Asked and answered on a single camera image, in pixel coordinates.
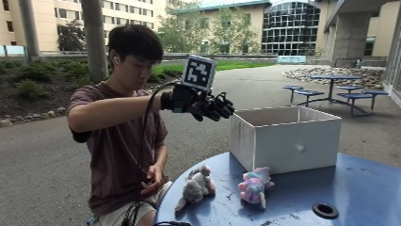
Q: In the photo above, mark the grey white plush toy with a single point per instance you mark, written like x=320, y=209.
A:
x=196, y=186

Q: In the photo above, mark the blue picnic table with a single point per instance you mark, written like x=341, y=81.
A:
x=333, y=84

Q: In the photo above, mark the pink blue plush toy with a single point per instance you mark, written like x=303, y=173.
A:
x=255, y=186

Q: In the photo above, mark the white earbud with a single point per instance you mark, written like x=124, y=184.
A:
x=115, y=60

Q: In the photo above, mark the beige building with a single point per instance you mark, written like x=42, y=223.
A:
x=79, y=22

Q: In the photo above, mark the white storage box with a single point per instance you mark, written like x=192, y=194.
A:
x=288, y=138

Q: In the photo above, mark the blue round seat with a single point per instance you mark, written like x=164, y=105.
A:
x=292, y=88
x=349, y=88
x=375, y=93
x=355, y=96
x=308, y=93

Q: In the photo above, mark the pile of grey rocks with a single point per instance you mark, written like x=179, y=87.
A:
x=339, y=77

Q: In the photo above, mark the row of border stones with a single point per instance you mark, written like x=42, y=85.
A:
x=31, y=116

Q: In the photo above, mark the glass fronted building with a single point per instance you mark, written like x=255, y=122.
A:
x=291, y=28

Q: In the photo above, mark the white marker cube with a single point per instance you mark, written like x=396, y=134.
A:
x=199, y=72

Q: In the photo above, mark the the person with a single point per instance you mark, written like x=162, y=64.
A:
x=116, y=132

